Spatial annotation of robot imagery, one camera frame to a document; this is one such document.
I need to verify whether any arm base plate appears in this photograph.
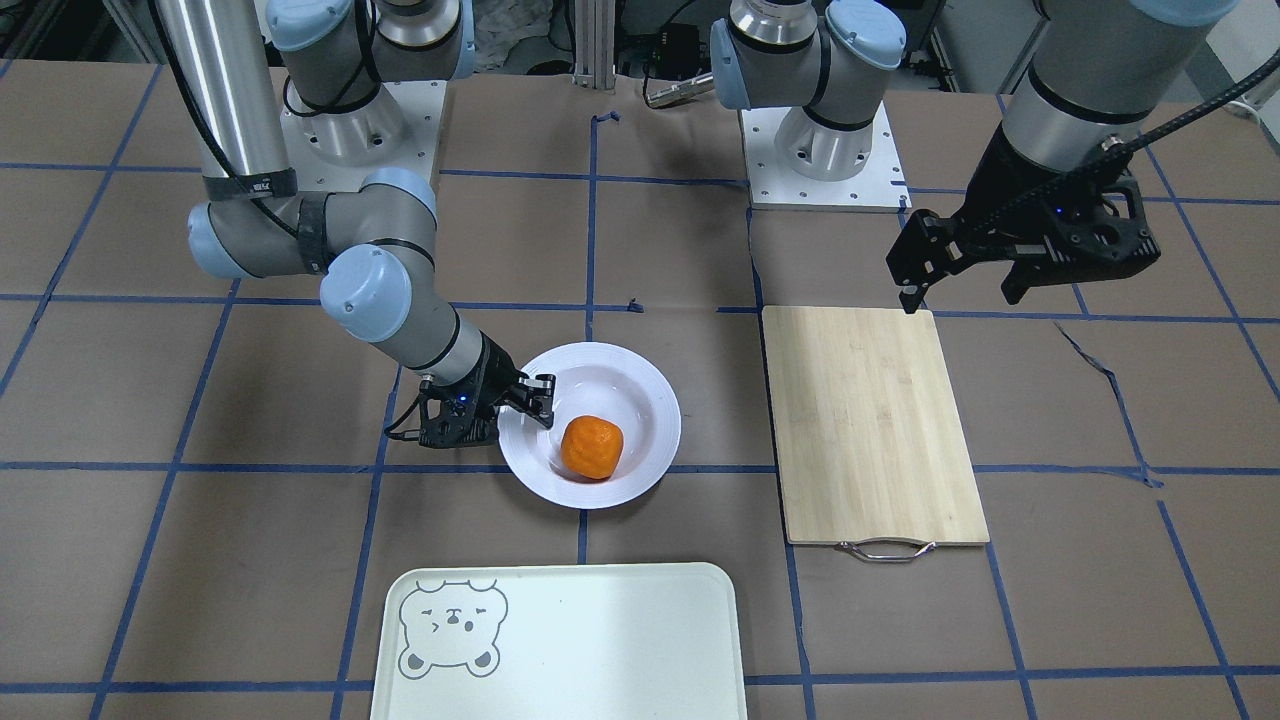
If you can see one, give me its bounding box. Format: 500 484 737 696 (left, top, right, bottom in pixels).
739 105 913 213
280 79 449 192

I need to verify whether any orange fruit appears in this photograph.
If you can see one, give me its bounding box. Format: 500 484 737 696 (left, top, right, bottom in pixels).
559 415 625 482

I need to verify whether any wooden cutting board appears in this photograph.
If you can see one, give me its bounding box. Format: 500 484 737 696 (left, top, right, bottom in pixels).
762 305 989 559

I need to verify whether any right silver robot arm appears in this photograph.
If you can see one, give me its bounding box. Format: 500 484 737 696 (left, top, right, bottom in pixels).
147 1 556 448

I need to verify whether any white ceramic plate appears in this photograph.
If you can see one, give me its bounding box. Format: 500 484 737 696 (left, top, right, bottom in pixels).
498 342 682 510

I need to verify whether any pale green bear tray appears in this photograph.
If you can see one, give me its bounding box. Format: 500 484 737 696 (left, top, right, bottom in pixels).
371 562 749 719

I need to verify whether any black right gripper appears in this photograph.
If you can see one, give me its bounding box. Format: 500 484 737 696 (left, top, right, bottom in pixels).
417 336 556 448

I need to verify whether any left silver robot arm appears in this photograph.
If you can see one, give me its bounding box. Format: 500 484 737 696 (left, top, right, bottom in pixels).
709 1 1234 313

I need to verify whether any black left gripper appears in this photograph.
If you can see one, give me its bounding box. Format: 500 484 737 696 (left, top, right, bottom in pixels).
886 127 1161 314

